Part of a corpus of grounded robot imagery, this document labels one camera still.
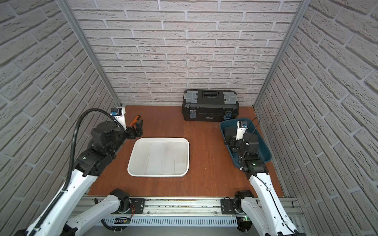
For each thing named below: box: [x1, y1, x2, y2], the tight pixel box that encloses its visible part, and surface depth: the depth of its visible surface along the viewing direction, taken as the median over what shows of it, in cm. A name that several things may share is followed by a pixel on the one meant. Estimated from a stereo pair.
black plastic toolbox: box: [181, 89, 240, 122], surface depth 103 cm
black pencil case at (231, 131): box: [222, 125, 238, 137], surface depth 102 cm
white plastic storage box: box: [126, 137, 190, 178], surface depth 88 cm
